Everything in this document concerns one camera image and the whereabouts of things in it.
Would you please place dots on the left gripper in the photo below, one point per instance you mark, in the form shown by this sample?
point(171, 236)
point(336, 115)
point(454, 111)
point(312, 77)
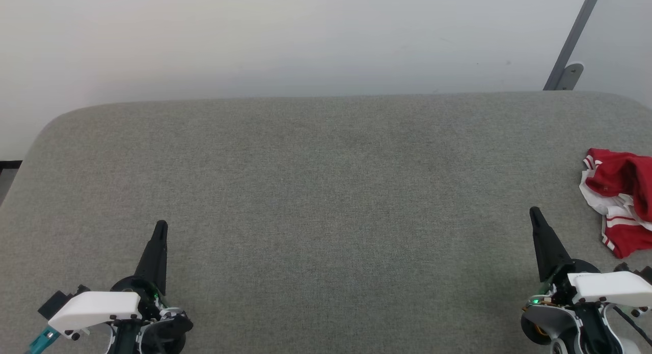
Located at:
point(158, 333)

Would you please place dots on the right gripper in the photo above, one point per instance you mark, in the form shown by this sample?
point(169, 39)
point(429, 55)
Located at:
point(586, 333)

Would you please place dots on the red white basketball jersey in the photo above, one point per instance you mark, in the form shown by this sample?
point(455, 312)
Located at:
point(621, 175)

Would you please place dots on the black framed grey panel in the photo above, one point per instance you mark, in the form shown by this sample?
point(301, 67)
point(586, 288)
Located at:
point(7, 165)

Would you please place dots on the grey round pole mounting plate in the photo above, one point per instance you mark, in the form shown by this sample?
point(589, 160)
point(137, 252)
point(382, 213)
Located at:
point(571, 76)

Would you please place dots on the grey fabric sofa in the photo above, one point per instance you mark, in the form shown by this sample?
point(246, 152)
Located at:
point(326, 191)

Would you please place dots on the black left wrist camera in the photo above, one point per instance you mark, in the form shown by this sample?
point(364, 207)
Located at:
point(53, 304)

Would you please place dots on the grey metal bracket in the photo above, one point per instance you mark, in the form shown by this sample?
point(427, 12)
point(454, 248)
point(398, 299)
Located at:
point(575, 33)

